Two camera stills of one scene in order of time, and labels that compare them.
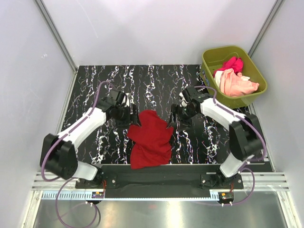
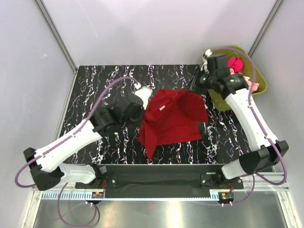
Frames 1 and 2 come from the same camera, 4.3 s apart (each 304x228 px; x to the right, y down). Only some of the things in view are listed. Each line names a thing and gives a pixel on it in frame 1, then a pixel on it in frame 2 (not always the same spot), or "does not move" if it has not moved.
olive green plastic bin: (213, 58) does not move
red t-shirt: (151, 141) → (172, 116)
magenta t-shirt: (236, 63) does not move
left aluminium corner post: (53, 29) does not move
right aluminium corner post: (269, 21) does not move
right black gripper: (176, 109) → (191, 83)
